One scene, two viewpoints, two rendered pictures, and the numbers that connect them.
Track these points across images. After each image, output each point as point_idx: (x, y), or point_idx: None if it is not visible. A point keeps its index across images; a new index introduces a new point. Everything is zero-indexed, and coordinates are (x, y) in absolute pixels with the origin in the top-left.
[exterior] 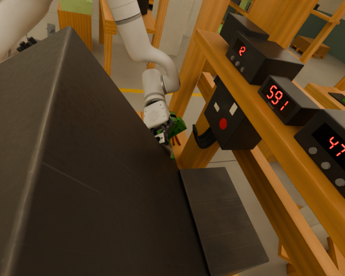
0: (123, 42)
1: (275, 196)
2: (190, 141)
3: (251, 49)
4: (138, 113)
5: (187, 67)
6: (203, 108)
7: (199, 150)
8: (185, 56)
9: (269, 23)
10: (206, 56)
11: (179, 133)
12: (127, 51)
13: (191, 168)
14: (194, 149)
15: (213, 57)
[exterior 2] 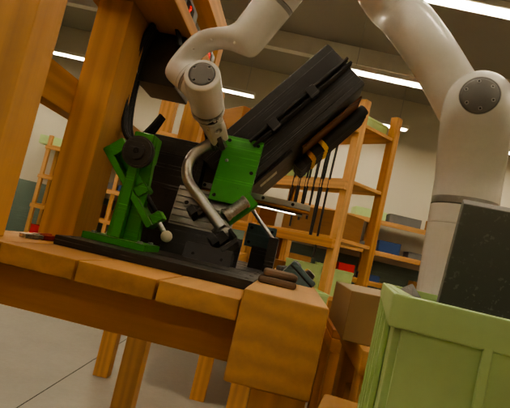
0: (273, 36)
1: (133, 128)
2: (94, 177)
3: (193, 8)
4: (95, 262)
5: (58, 32)
6: (110, 96)
7: (110, 168)
8: (46, 0)
9: None
10: (185, 19)
11: (11, 233)
12: (264, 47)
13: (194, 142)
14: (103, 177)
15: (189, 19)
